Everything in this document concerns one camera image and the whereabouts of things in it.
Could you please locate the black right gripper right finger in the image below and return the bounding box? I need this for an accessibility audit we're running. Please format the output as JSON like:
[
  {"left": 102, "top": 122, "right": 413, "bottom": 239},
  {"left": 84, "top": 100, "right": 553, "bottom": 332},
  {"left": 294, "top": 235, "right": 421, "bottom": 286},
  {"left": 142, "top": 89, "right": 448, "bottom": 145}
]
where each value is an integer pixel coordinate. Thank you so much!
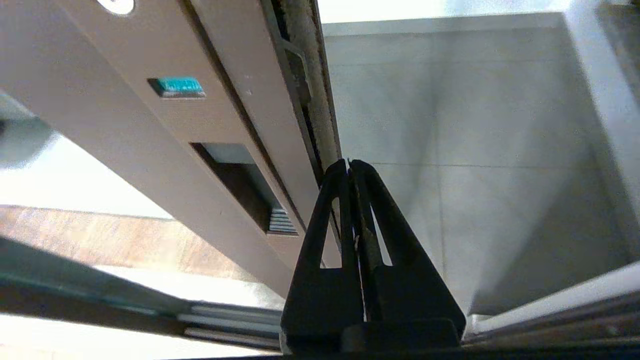
[{"left": 349, "top": 159, "right": 467, "bottom": 335}]

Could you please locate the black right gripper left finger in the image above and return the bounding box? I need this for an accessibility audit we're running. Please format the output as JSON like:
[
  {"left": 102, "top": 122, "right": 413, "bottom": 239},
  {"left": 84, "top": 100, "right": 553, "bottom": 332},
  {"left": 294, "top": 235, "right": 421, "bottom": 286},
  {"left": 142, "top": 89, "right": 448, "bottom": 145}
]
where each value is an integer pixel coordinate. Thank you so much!
[{"left": 280, "top": 159, "right": 365, "bottom": 352}]

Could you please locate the brown framed sliding glass door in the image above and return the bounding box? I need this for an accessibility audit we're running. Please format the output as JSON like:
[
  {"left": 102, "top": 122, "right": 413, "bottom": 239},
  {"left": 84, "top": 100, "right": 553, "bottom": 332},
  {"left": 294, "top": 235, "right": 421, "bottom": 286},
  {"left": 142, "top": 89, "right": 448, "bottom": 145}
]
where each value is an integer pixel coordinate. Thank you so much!
[{"left": 0, "top": 0, "right": 343, "bottom": 301}]

